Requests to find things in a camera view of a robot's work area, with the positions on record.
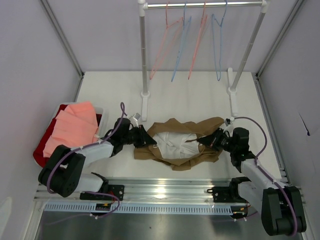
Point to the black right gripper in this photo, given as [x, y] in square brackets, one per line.
[213, 139]

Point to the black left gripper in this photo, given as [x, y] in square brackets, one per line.
[144, 138]

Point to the tan brown skirt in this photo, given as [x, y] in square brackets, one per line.
[176, 144]

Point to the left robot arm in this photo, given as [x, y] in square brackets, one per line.
[63, 173]

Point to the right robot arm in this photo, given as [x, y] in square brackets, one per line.
[280, 206]

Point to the pink folded garment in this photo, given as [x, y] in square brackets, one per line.
[75, 126]

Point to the red folded garment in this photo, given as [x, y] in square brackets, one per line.
[38, 152]

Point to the white clothes rack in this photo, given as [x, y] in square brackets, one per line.
[216, 14]

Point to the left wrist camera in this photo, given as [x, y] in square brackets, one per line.
[135, 120]

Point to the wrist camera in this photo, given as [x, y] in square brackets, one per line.
[135, 120]
[229, 124]

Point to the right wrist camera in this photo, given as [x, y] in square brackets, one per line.
[229, 124]

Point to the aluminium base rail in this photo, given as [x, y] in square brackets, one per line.
[142, 190]

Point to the left pink wire hanger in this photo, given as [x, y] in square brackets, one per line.
[172, 30]

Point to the pink wire hanger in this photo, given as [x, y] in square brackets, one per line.
[172, 30]
[199, 38]

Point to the perforated cable tray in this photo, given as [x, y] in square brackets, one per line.
[223, 210]

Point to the left blue wire hanger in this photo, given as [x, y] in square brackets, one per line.
[185, 31]

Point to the right pink wire hanger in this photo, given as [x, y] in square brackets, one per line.
[199, 38]

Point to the left aluminium frame post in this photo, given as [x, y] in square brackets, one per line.
[61, 36]

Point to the aluminium frame post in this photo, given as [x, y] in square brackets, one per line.
[295, 10]
[61, 36]

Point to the right aluminium frame post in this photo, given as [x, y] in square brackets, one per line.
[295, 10]

